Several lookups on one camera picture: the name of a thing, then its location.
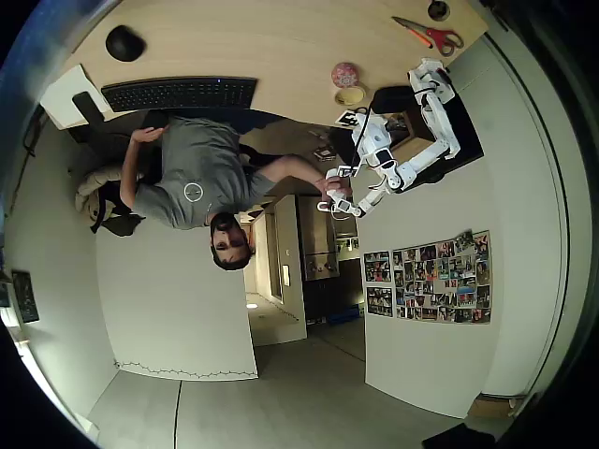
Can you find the white leader arm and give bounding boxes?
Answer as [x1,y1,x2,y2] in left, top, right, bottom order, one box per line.
[316,180,392,221]

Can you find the person's left forearm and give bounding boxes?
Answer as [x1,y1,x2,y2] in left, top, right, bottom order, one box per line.
[119,138,144,207]

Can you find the person's right forearm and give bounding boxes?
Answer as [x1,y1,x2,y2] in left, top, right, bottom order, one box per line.
[266,154,327,188]

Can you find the person's right hand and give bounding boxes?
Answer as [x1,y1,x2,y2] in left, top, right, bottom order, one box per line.
[316,170,355,202]

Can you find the person's left hand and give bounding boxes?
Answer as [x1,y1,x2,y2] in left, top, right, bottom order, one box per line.
[130,126,163,144]

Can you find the black white marker tag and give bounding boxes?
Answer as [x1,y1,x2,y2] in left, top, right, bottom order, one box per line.
[334,109,364,129]

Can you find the steel refrigerator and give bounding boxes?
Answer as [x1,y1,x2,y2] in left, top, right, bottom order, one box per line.
[299,196,360,282]

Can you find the small photo collage poster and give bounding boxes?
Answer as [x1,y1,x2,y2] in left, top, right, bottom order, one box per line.
[363,251,392,283]
[366,285,394,318]

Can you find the large photo collage poster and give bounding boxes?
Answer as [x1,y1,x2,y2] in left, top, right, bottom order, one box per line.
[391,229,492,325]

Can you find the person's grey t-shirt torso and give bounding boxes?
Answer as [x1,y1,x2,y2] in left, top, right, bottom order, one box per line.
[133,116,275,230]

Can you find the person's bearded head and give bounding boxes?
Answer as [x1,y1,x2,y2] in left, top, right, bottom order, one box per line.
[208,210,256,272]

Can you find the blue crate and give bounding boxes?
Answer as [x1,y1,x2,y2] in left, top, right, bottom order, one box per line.
[326,304,362,327]

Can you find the black keyboard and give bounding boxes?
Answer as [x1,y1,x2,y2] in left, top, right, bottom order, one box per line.
[101,77,258,113]

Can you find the black computer mouse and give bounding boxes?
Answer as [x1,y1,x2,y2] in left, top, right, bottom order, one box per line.
[105,25,147,62]

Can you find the black bag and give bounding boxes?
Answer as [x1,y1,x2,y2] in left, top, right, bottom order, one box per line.
[90,181,144,239]

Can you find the beige plush blanket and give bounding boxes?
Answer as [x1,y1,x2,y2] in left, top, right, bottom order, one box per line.
[75,167,144,226]

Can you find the black phone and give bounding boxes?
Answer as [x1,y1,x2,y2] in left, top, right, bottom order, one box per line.
[72,92,105,123]

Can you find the cardboard box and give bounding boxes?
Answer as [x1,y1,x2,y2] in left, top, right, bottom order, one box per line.
[467,394,529,420]

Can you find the white paper sheet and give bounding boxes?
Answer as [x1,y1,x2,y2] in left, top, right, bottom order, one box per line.
[39,65,102,130]

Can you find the dark framed picture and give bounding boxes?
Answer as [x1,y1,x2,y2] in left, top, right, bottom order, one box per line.
[11,269,41,324]

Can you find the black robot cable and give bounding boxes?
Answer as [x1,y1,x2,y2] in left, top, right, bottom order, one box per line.
[353,106,375,167]

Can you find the red handled scissors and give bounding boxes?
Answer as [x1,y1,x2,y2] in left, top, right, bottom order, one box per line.
[391,16,465,57]

